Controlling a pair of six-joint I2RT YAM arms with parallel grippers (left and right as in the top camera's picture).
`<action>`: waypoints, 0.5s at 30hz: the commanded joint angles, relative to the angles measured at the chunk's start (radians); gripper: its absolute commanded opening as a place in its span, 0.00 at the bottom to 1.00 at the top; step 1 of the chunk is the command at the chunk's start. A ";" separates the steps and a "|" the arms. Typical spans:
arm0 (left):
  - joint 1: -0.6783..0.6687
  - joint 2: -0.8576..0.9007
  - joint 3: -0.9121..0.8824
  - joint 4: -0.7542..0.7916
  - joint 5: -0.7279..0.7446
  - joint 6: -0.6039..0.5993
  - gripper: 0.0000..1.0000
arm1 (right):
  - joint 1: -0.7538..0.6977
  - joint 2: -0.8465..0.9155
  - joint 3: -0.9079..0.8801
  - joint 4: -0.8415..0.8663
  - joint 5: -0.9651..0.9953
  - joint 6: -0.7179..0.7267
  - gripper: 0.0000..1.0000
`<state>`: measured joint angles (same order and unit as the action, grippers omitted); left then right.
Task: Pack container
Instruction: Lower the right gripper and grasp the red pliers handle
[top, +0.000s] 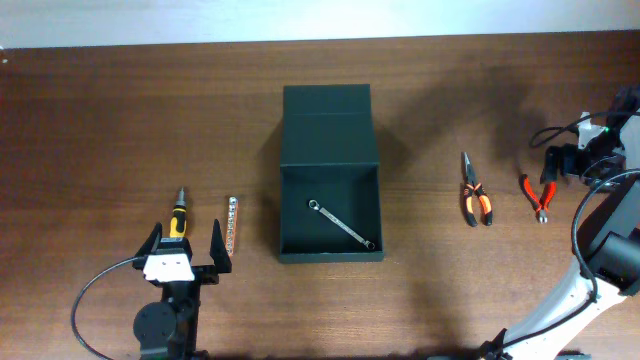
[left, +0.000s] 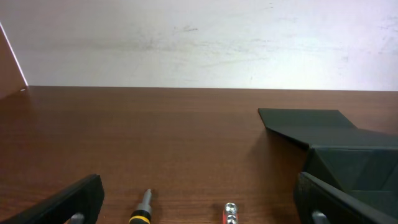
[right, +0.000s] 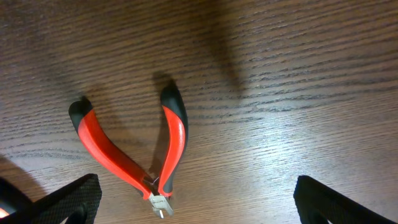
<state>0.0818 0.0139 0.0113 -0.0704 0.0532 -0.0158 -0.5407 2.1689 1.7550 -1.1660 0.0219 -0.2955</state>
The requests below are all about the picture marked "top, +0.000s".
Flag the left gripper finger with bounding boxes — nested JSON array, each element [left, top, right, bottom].
[[209, 219, 232, 268], [135, 223, 162, 257]]

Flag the small red cutting pliers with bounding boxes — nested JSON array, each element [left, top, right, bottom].
[[519, 174, 557, 224]]

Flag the silver ring wrench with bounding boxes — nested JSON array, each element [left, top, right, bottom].
[[308, 199, 376, 250]]

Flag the orange black long-nose pliers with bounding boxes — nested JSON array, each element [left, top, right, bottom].
[[461, 152, 494, 227]]

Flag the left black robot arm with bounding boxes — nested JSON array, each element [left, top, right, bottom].
[[133, 221, 232, 360]]

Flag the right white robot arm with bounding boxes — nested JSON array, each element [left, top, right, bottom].
[[474, 85, 639, 359]]

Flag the yellow black screwdriver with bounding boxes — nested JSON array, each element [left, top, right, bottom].
[[169, 188, 187, 238]]

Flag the orange bit holder strip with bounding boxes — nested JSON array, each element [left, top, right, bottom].
[[225, 196, 238, 257]]

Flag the black open gift box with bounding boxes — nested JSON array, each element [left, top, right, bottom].
[[279, 84, 385, 264]]

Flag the left black cable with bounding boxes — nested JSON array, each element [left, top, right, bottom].
[[70, 256, 139, 360]]

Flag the black cable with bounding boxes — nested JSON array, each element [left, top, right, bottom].
[[70, 256, 139, 360], [528, 110, 640, 351]]

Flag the right black cable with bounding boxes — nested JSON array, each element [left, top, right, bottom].
[[528, 110, 640, 351]]

